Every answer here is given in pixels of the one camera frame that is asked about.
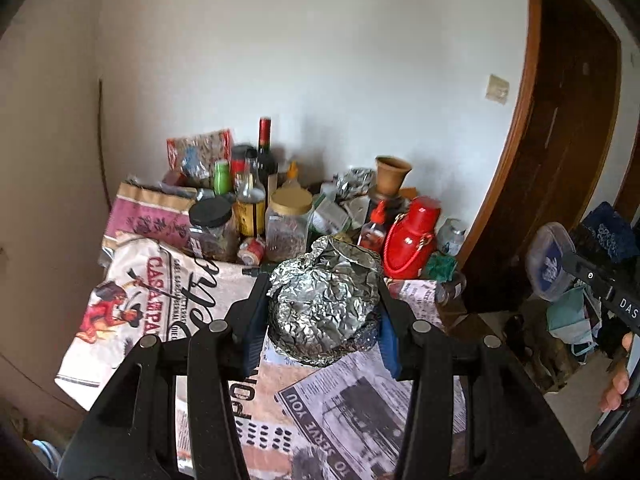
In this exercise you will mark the green scouring pad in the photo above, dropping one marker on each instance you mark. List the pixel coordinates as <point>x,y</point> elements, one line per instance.
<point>442,268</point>

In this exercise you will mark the black lid glass jar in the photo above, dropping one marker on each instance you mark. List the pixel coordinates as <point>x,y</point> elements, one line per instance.
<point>211,212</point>

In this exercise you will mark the red snack bag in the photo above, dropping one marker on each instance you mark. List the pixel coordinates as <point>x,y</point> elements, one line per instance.
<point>200,147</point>

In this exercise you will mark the white printed cloth bag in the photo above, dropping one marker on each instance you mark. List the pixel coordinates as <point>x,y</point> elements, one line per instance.
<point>150,305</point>

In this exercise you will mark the gold lid glass jar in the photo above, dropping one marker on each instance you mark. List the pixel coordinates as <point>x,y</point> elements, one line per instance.
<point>287,232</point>

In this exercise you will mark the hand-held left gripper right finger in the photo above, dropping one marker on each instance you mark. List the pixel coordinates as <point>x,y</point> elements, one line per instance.
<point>390,346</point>

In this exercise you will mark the clay pot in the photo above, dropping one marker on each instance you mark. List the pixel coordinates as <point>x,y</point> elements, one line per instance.
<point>392,175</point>

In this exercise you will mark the red thermos flask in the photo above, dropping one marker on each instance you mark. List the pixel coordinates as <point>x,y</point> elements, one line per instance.
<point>410,245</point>

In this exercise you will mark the printed newspaper tablecloth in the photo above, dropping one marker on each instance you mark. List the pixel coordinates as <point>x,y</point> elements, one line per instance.
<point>350,410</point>

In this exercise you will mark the teal face mask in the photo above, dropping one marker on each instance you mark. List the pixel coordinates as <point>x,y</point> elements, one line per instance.
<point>570,317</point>

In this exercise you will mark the small red can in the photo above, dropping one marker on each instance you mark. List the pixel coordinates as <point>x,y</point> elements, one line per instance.
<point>251,251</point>

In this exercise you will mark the dark jar with red label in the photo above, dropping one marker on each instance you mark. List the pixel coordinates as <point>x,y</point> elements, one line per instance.
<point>243,160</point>

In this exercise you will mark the red cap sauce bottle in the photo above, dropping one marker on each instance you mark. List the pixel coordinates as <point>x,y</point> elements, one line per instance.
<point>372,230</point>

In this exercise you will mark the dark blue cloth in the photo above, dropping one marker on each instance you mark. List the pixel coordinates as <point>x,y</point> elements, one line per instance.
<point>605,230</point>

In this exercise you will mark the green bottle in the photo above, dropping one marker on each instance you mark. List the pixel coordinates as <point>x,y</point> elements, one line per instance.
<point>222,177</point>

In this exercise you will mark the pink paper bag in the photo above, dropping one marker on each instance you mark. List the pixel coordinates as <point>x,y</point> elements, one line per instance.
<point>145,210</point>

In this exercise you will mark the loose crumpled foil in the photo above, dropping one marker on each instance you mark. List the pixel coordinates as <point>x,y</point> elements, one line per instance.
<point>356,182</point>

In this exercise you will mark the aluminium foil ball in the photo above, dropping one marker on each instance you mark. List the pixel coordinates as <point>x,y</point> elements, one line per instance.
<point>320,300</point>

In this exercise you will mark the beige wall switch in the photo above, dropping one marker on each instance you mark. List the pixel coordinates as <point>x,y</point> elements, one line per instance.
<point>497,89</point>

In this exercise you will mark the dark wine bottle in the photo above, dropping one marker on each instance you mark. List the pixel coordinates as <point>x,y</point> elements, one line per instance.
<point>265,152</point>

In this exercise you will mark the blue lid plastic container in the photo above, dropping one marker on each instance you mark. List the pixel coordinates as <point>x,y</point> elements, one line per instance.
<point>550,260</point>

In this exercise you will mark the person's right hand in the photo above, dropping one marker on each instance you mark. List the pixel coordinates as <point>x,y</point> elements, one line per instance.
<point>616,385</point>

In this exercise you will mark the brown wooden door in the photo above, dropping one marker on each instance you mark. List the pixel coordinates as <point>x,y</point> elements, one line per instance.
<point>550,135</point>

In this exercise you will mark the glass bottle with yellow label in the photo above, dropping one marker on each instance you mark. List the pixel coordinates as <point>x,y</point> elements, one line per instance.
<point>250,210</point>

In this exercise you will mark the yellowish squeeze bottle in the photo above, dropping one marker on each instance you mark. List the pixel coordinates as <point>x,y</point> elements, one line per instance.
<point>292,176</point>

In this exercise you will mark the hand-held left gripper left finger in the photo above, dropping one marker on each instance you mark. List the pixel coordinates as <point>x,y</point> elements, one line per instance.
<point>252,342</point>

